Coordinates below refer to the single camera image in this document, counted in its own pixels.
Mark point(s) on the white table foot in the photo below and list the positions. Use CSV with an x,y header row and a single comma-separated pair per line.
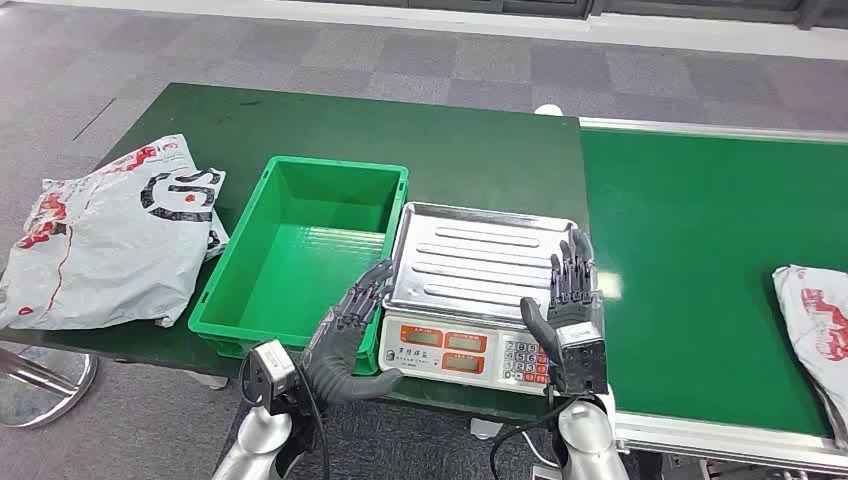
x,y
487,428

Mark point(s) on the white floor socket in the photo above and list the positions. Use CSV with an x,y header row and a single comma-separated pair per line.
x,y
546,474

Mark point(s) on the chrome stool base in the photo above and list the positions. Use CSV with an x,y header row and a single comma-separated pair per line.
x,y
46,404

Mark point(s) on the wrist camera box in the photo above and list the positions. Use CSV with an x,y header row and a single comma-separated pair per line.
x,y
583,358
268,374

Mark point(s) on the white scale with steel tray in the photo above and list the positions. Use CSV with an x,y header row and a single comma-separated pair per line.
x,y
464,265

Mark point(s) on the grey parcel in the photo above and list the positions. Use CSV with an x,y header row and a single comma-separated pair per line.
x,y
815,318

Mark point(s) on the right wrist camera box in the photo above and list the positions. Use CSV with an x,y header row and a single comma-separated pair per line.
x,y
583,358

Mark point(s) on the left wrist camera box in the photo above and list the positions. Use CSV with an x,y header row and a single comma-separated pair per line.
x,y
268,374

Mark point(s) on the green plastic crate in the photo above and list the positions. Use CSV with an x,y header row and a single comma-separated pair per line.
x,y
298,265

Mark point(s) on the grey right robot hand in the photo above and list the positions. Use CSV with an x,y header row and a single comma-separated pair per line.
x,y
570,291

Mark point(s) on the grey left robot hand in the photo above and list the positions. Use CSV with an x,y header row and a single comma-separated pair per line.
x,y
331,358

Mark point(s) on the white round cap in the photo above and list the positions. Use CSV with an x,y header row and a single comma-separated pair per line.
x,y
548,110

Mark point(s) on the large grey bag, black print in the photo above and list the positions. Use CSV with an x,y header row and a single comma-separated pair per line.
x,y
112,252

